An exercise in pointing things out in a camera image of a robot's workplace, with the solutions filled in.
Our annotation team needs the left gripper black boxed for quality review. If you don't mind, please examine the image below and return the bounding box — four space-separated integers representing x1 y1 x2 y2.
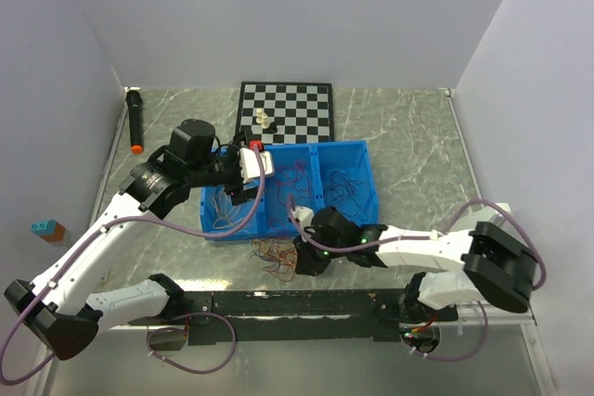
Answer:
187 131 267 204

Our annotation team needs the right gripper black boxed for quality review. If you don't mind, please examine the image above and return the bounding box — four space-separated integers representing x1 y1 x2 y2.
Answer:
294 226 350 276

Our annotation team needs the yellow orange thin cable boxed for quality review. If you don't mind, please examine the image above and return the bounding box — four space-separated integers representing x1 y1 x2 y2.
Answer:
211 191 256 231

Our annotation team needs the red yellow cable bundle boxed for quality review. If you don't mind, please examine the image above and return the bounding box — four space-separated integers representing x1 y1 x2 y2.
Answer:
250 236 301 284

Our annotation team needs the purple thin cable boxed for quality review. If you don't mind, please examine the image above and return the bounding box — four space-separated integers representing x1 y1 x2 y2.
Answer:
324 166 372 221

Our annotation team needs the blue three-compartment plastic bin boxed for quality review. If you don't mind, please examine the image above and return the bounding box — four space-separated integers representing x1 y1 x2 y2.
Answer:
229 141 380 240

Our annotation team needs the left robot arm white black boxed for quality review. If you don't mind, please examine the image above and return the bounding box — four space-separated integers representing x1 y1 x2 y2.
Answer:
5 119 274 360

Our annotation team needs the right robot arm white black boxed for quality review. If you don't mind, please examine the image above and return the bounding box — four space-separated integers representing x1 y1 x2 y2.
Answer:
288 199 539 321

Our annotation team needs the cream chess piece front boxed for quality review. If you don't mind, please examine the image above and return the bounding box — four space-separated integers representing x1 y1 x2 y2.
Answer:
258 113 270 130

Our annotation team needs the black chess piece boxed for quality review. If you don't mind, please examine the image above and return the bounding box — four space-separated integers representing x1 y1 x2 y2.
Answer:
268 122 278 134

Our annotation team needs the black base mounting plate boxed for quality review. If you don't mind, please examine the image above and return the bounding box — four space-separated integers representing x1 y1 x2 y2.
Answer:
127 288 460 347

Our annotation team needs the black white chessboard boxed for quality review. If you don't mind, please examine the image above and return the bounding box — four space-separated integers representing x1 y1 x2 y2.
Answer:
235 81 335 145

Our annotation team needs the black marker orange cap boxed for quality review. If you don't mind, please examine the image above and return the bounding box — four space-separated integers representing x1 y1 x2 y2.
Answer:
125 89 144 155

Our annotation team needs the white grey stand device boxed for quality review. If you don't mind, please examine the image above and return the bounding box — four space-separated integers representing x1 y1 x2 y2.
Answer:
473 204 506 227

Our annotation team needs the blue brown toy block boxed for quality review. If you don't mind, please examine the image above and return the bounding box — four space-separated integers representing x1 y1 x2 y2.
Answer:
31 220 66 243

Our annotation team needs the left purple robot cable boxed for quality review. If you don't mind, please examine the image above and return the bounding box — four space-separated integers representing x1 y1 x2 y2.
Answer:
0 147 268 386

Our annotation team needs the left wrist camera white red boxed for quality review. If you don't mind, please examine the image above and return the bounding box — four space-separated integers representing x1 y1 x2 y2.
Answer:
239 147 275 185

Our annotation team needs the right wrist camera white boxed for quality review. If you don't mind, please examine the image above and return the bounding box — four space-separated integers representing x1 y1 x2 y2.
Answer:
289 205 314 242

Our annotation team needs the aluminium frame rail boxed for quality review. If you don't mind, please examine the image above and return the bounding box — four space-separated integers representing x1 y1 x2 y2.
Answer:
26 305 555 395

